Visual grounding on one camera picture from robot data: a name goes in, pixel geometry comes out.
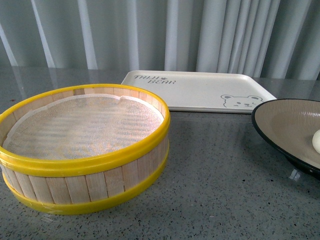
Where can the beige plate with black rim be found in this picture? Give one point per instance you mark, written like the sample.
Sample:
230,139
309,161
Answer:
289,125

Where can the white steamed bun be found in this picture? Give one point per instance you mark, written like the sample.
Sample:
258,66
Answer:
316,141

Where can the yellow-rimmed bamboo steamer basket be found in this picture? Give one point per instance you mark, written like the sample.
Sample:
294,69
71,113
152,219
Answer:
90,184

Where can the cream bear-print tray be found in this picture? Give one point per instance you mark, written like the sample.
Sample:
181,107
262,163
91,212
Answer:
201,91

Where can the grey pleated curtain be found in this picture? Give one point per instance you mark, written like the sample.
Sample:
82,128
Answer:
258,38

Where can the white mesh steamer liner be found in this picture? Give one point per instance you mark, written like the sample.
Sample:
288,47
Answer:
82,126

